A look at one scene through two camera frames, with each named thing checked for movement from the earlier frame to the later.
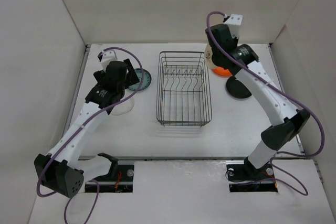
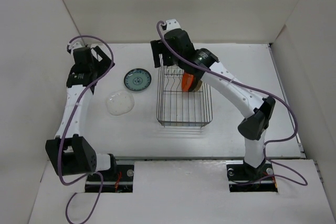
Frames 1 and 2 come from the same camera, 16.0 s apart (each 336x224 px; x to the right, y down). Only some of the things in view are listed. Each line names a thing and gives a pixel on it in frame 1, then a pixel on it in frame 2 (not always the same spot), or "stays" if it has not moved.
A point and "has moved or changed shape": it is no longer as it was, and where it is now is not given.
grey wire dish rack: x=183 y=89 stays
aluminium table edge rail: x=281 y=85 stays
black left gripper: x=131 y=78 -> x=104 y=64
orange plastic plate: x=220 y=71 has moved or changed shape
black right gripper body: x=215 y=59 -> x=174 y=58
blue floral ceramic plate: x=146 y=81 stays
